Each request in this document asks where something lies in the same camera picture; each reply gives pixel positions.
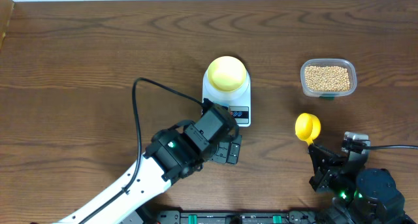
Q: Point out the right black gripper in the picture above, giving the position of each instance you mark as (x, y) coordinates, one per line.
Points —
(332, 160)

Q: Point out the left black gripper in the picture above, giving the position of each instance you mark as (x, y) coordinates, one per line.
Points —
(221, 155)

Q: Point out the yellow measuring scoop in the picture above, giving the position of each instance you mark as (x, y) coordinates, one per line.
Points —
(307, 128)

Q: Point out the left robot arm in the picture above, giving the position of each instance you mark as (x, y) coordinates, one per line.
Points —
(175, 153)

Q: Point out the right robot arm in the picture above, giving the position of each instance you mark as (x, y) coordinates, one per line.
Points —
(361, 195)

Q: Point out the white digital kitchen scale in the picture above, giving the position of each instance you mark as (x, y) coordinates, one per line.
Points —
(238, 102)

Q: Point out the pale yellow bowl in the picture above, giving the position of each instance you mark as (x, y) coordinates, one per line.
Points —
(226, 73)

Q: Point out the soybeans pile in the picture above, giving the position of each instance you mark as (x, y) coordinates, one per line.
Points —
(328, 78)

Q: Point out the clear plastic container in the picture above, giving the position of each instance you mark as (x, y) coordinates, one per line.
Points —
(322, 62)

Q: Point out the cardboard panel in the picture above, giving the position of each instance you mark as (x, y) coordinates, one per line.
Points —
(6, 8)

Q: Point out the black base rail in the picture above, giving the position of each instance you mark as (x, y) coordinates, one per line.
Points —
(178, 217)

